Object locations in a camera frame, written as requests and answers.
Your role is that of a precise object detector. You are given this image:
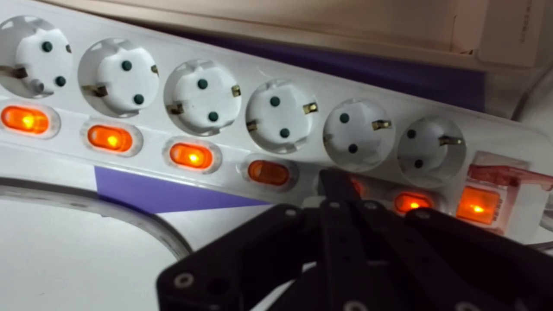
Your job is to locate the wooden divided tray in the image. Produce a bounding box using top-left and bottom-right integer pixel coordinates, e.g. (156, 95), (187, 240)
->
(47, 0), (552, 70)

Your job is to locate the purple mat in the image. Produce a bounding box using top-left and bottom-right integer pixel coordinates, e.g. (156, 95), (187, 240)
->
(96, 38), (486, 212)

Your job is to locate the metal bowl rim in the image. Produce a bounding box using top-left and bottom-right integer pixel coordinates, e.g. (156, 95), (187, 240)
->
(0, 177), (192, 259)

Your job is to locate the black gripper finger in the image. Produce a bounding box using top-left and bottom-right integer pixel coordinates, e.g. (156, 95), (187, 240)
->
(319, 169), (360, 207)

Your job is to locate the white switched power strip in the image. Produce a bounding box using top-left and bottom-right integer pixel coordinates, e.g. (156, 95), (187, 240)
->
(0, 0), (552, 243)

